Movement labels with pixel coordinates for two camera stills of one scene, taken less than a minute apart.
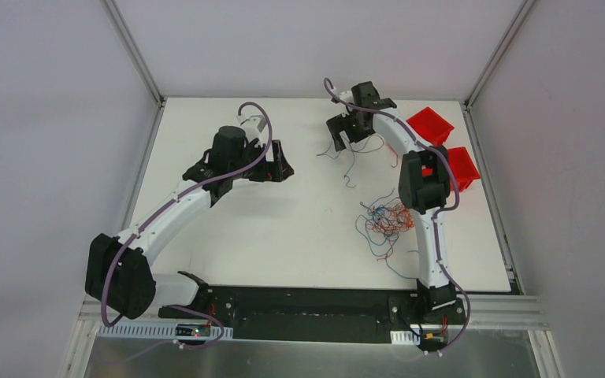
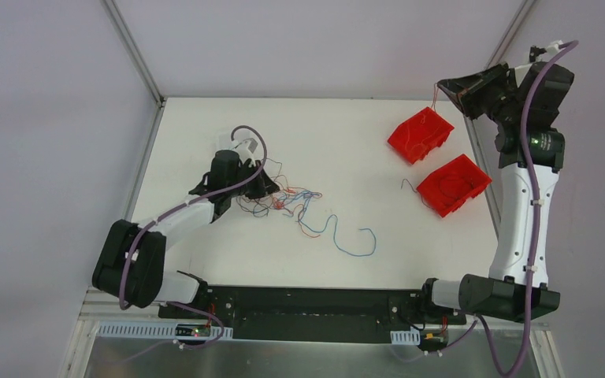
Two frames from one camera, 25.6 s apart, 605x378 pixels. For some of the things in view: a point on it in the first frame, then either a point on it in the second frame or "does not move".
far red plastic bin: [431, 126] does not move
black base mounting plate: [368, 313] does not move
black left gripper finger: [286, 172] to [265, 186]
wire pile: [354, 155] to [260, 206]
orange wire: [390, 220] to [297, 197]
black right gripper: [348, 124] to [479, 89]
